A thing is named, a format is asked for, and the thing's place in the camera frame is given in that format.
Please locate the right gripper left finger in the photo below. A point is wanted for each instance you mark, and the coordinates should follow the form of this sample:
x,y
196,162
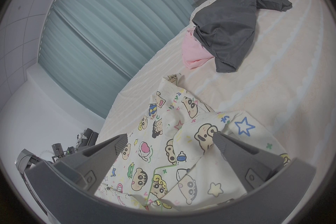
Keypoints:
x,y
94,162

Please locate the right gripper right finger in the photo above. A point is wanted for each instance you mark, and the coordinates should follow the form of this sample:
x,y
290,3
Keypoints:
x,y
244,162

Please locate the white printed pyjama top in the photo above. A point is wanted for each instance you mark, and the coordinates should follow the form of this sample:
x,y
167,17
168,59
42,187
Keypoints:
x,y
162,144

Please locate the bed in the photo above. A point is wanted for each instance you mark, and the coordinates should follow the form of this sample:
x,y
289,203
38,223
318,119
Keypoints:
x,y
275,73

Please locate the black chest of drawers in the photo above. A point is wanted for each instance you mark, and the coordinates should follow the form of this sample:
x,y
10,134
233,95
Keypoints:
x,y
90,137

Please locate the blue-green curtain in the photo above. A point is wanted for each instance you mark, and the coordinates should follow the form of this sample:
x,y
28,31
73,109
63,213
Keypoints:
x,y
84,68
126,2

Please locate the pink garment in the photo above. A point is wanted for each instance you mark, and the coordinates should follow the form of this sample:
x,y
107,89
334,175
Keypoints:
x,y
193,52

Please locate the black garment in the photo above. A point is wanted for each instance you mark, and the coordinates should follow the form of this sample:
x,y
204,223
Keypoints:
x,y
225,28

